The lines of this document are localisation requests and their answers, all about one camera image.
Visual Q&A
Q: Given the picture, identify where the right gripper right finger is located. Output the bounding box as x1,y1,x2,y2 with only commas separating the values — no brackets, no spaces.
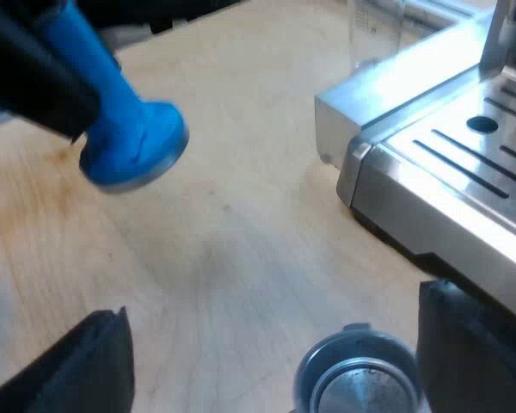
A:
416,279,516,413

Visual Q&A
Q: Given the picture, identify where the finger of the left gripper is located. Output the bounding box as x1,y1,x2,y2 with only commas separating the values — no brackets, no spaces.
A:
0,0,102,141

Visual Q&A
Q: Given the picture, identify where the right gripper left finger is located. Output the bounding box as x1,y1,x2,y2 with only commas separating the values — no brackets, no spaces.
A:
0,305,136,413

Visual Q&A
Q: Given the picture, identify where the bright blue tamper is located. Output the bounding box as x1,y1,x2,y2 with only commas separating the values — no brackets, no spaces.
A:
40,0,190,194

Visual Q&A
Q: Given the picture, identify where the steel espresso machine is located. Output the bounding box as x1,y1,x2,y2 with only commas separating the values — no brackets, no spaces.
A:
335,0,516,330

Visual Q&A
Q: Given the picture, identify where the clear measuring glass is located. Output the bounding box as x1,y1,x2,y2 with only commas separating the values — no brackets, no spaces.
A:
347,0,408,77

